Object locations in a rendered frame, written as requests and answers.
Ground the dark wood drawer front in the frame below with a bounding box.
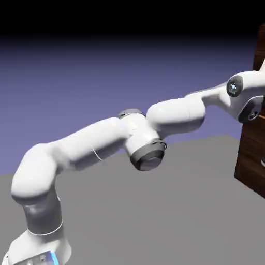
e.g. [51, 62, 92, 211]
[233, 118, 265, 200]

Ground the dark wood cabinet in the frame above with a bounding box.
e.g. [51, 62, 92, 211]
[233, 23, 265, 200]

